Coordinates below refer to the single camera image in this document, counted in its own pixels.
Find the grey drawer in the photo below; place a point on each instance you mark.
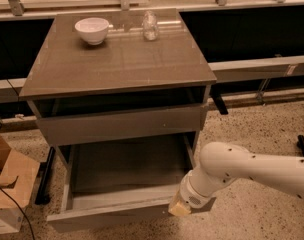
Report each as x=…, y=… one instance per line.
x=122, y=181
x=80, y=129

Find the black left cabinet foot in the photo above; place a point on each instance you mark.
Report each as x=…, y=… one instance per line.
x=42, y=197

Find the black cabinet foot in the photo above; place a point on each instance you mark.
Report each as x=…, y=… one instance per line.
x=42, y=197
x=218, y=101

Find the black right cabinet foot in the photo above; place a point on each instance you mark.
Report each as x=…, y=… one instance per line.
x=218, y=101

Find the black bar on floor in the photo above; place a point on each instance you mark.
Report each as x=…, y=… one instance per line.
x=300, y=143

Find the cardboard box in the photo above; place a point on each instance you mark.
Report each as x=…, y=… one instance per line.
x=18, y=173

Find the grey top drawer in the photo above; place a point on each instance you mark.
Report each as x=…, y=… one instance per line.
x=80, y=129

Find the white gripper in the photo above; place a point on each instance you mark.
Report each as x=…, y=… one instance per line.
x=191, y=196

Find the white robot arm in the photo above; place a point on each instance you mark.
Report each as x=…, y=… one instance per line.
x=220, y=164

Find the clear glass cup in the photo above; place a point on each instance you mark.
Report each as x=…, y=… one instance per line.
x=150, y=27

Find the grey drawer cabinet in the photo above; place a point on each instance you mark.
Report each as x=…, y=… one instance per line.
x=126, y=72

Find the white ceramic bowl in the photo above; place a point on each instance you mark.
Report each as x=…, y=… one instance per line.
x=92, y=30

